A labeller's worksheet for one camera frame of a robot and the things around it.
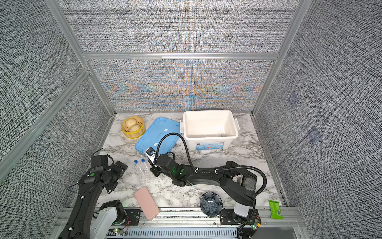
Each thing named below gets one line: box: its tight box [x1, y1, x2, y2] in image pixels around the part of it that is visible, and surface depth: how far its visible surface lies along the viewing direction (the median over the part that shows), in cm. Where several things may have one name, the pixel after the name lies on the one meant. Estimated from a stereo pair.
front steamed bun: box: [129, 124, 141, 132], surface depth 106 cm
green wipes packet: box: [268, 200, 284, 220], surface depth 76 cm
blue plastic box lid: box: [134, 117, 182, 155], surface depth 108 cm
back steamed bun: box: [125, 118, 137, 128], surface depth 108 cm
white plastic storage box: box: [179, 109, 240, 151], surface depth 99 cm
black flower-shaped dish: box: [199, 191, 224, 218], surface depth 77 cm
